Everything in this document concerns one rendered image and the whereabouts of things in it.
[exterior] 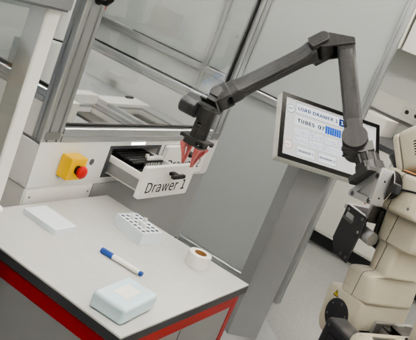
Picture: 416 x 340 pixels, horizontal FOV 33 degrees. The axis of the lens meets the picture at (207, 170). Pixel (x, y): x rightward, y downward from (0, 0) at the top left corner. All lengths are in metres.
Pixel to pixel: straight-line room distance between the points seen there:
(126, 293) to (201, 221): 2.58
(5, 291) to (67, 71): 0.61
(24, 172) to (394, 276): 1.14
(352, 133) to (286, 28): 1.93
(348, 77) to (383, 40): 1.54
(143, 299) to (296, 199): 1.60
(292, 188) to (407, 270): 1.03
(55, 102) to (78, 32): 0.20
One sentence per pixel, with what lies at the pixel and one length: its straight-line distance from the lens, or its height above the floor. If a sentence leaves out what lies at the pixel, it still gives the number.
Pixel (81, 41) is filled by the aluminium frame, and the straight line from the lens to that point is 1.94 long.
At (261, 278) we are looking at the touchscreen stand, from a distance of 3.26.
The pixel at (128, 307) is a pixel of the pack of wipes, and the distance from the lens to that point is 1.59.
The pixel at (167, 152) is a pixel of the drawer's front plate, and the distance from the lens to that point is 2.50.
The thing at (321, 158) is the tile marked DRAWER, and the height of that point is 1.00.
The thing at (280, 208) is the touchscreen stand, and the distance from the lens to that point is 3.14.
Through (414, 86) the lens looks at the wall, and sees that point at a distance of 5.73.
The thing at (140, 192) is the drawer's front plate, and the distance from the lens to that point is 2.19.
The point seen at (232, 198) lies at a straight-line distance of 4.07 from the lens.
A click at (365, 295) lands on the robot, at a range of 2.18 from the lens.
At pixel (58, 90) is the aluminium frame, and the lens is 1.95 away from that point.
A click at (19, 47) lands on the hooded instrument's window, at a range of 1.45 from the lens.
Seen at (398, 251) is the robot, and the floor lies 1.00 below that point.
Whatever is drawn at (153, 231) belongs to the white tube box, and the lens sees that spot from 2.06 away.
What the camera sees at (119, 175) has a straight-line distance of 2.25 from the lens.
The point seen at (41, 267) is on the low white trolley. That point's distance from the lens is 1.73.
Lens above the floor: 1.54
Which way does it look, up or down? 15 degrees down
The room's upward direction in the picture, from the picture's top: 22 degrees clockwise
